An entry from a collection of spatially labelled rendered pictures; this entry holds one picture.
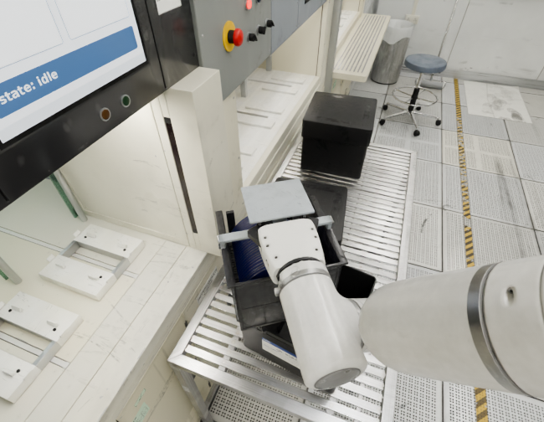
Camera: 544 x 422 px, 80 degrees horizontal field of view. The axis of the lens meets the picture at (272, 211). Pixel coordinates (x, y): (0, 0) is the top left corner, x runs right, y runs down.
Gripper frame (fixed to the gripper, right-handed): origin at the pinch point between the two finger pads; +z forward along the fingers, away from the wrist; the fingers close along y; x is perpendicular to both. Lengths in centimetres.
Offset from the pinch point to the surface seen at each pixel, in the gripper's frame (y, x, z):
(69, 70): -27.5, 26.4, 6.3
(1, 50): -31.5, 31.2, 0.2
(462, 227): 154, -125, 77
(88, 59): -25.5, 26.7, 9.3
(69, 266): -56, -34, 25
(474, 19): 303, -59, 304
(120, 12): -20.6, 30.6, 16.6
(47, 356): -56, -35, 0
